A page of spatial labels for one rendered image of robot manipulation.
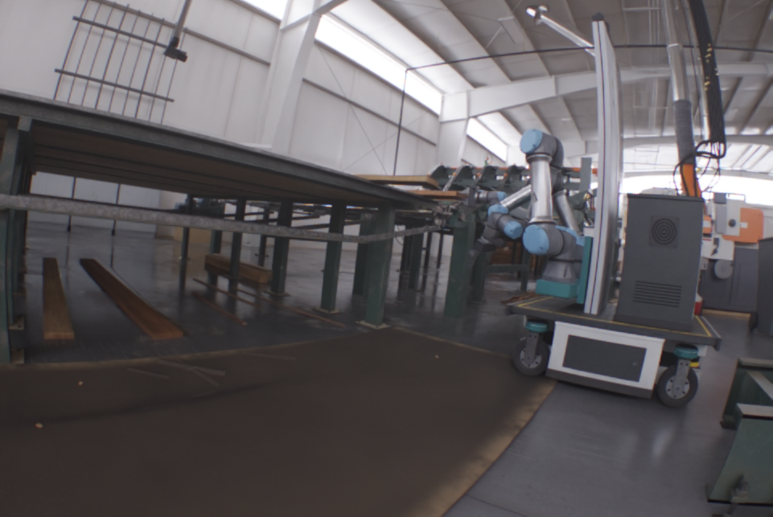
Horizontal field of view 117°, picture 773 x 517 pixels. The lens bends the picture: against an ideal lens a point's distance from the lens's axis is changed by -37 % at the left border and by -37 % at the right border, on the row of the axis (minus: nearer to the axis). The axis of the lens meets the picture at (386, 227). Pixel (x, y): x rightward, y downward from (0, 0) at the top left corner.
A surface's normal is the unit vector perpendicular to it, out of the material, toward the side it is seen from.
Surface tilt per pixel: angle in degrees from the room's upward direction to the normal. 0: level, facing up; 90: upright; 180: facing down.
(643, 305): 90
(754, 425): 90
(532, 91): 90
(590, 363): 90
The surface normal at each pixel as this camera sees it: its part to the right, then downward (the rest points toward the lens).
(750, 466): -0.60, -0.09
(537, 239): -0.90, 0.02
